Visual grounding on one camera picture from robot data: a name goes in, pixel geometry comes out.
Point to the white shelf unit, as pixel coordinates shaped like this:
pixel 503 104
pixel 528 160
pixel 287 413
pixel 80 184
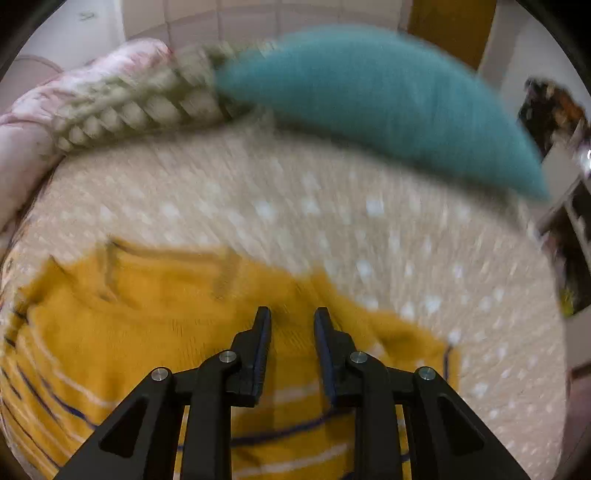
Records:
pixel 565 230

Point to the white light switch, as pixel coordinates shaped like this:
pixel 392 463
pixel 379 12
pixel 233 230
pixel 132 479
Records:
pixel 85 16

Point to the pink floral comforter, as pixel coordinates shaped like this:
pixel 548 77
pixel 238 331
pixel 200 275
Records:
pixel 27 115

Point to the beige dotted quilted bedspread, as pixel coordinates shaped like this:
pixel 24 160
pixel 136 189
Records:
pixel 323 194

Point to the pile of dark clothes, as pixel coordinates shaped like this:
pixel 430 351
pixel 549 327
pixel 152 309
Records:
pixel 549 110

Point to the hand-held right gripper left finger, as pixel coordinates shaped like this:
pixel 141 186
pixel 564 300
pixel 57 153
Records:
pixel 262 344

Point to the green hedgehog print bolster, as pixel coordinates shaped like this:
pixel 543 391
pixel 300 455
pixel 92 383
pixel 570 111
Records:
pixel 138 106

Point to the yellow striped towel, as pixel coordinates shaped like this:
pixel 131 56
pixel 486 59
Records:
pixel 138 332

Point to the white wardrobe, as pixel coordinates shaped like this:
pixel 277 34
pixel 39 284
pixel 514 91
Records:
pixel 231 18

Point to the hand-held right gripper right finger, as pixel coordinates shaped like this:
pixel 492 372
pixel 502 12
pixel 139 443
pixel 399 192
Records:
pixel 323 350

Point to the yellow wooden door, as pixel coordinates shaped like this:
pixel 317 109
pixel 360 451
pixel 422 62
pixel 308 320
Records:
pixel 448 27

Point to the pink curved headboard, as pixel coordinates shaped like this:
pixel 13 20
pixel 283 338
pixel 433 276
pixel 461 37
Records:
pixel 37 69

